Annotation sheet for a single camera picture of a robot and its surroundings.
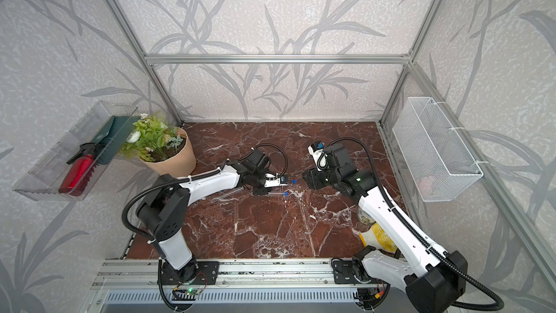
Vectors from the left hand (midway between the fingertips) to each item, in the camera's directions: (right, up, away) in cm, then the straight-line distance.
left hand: (271, 183), depth 92 cm
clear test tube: (-19, -5, +1) cm, 19 cm away
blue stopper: (+6, -5, +2) cm, 8 cm away
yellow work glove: (+41, -19, -11) cm, 46 cm away
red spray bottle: (-51, +11, -32) cm, 61 cm away
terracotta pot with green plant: (-45, +15, -3) cm, 47 cm away
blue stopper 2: (+10, 0, +6) cm, 12 cm away
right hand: (+15, +7, -15) cm, 22 cm away
